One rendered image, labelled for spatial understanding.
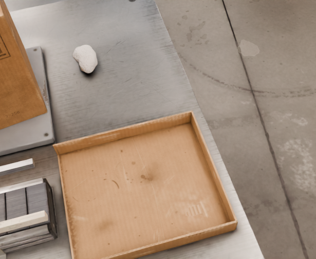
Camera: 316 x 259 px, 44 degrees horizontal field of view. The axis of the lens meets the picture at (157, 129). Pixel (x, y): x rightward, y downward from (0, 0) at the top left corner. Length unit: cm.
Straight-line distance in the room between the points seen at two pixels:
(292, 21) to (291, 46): 21
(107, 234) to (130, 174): 13
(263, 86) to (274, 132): 28
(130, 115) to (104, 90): 10
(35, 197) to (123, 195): 17
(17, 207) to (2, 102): 22
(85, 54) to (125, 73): 11
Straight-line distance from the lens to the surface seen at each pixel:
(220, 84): 206
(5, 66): 80
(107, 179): 81
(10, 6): 127
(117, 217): 77
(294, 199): 176
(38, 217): 72
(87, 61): 99
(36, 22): 118
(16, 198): 79
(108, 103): 93
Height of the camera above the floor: 154
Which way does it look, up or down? 55 degrees down
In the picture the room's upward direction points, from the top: 5 degrees counter-clockwise
